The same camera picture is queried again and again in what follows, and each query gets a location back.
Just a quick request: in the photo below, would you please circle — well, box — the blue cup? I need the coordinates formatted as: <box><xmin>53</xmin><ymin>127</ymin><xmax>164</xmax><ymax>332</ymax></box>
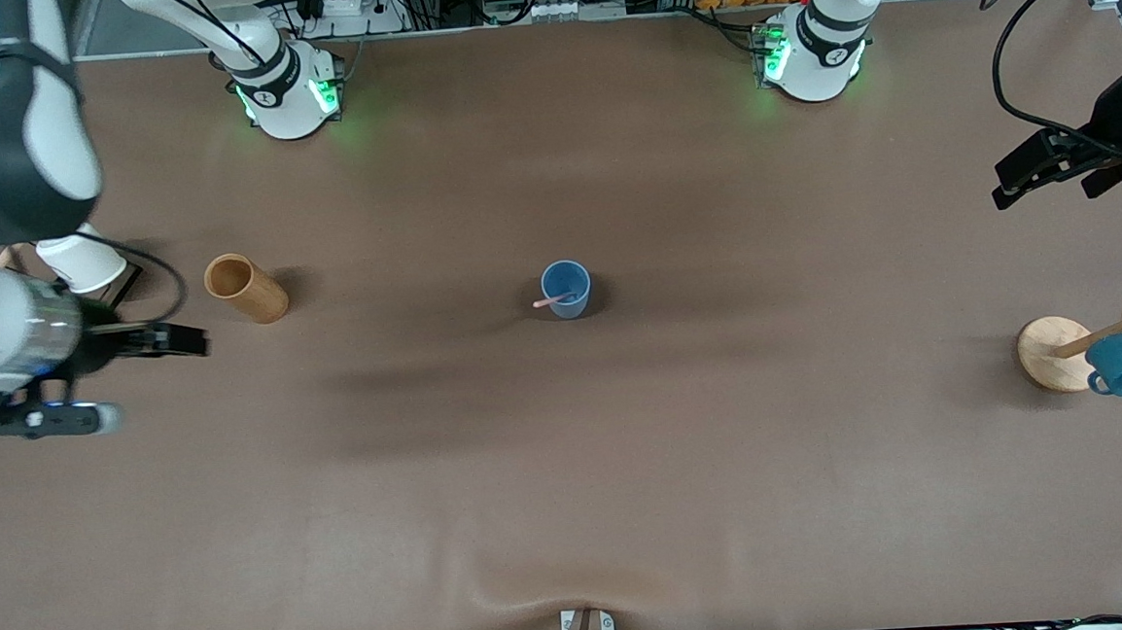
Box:
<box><xmin>540</xmin><ymin>259</ymin><xmax>594</xmax><ymax>322</ymax></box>

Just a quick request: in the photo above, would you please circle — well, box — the white paper cup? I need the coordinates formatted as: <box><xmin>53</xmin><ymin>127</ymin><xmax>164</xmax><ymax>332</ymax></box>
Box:
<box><xmin>35</xmin><ymin>222</ymin><xmax>130</xmax><ymax>298</ymax></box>

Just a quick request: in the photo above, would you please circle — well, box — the bamboo chopstick holder cup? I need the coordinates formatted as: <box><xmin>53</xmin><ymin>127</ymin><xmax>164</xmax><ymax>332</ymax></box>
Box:
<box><xmin>203</xmin><ymin>250</ymin><xmax>291</xmax><ymax>329</ymax></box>

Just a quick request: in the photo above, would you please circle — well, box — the wooden mug tree stand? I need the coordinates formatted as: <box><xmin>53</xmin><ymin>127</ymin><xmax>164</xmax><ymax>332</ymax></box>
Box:
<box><xmin>1014</xmin><ymin>279</ymin><xmax>1122</xmax><ymax>396</ymax></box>

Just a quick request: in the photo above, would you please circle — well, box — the white power strip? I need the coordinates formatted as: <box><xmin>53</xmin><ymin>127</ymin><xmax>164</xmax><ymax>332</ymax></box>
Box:
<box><xmin>297</xmin><ymin>0</ymin><xmax>408</xmax><ymax>40</ymax></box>

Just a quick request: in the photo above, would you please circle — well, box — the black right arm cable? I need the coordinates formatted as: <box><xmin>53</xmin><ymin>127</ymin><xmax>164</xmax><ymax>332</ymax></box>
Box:
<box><xmin>79</xmin><ymin>227</ymin><xmax>191</xmax><ymax>332</ymax></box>

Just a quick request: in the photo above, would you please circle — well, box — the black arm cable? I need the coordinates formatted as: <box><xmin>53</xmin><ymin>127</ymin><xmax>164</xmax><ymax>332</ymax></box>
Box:
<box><xmin>980</xmin><ymin>0</ymin><xmax>1122</xmax><ymax>165</ymax></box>
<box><xmin>79</xmin><ymin>227</ymin><xmax>191</xmax><ymax>332</ymax></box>

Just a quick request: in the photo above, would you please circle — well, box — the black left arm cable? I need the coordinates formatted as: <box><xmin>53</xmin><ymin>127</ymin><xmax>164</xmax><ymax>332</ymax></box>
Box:
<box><xmin>980</xmin><ymin>0</ymin><xmax>1122</xmax><ymax>165</ymax></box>

